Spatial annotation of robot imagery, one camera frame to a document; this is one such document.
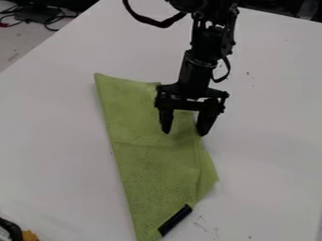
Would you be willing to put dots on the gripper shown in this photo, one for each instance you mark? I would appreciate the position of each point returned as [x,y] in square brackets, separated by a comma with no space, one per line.
[193,82]

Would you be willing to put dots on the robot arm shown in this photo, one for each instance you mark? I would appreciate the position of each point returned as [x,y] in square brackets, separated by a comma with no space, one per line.
[209,28]

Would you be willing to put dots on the green cloth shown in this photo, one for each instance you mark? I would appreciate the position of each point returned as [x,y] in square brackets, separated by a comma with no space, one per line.
[154,163]

